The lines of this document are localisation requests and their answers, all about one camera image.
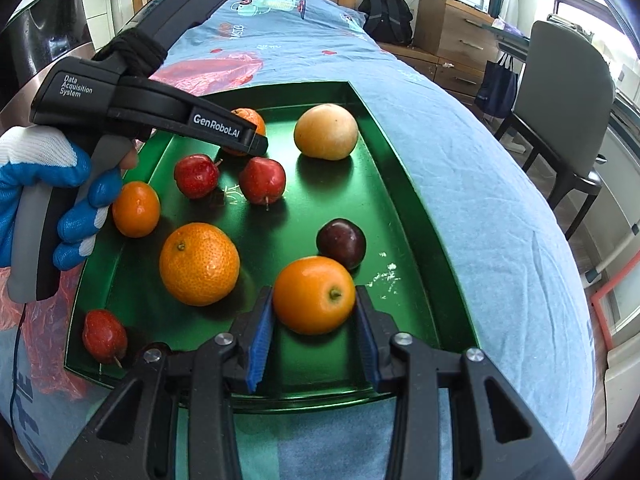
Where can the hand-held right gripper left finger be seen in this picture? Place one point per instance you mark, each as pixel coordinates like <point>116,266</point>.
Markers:
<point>260,345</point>

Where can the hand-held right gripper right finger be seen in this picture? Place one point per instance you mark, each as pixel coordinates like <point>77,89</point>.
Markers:
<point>367,345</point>

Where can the orange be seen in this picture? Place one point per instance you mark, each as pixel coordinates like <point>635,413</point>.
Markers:
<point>136,209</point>
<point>199,263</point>
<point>252,119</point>
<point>314,294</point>

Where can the dark plum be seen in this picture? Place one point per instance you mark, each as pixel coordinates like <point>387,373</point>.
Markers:
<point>341,243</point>

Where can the small red apple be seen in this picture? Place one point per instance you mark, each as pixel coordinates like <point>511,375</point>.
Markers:
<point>104,336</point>
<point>196,176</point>
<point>262,180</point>

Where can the green tray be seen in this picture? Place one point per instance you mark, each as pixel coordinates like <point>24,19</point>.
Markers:
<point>280,195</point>

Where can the yellow apple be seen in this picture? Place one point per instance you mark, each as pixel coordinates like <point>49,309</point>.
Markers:
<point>326,131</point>

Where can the person's left hand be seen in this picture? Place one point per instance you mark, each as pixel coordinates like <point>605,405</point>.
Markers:
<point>40,155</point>

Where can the black and copper electric kettle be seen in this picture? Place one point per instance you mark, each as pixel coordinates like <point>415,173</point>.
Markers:
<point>50,30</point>

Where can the pink plastic sheet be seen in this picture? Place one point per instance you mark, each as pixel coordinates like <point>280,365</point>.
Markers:
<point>225,67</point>

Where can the black backpack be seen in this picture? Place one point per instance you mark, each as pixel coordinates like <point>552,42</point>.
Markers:
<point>387,15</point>

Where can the dark blue bag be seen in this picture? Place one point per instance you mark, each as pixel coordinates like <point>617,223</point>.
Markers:
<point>497,85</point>

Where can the grey chair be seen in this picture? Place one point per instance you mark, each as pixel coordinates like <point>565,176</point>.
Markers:
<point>560,100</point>

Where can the wooden dresser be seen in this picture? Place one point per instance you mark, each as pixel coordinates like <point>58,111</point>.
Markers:
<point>460,40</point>

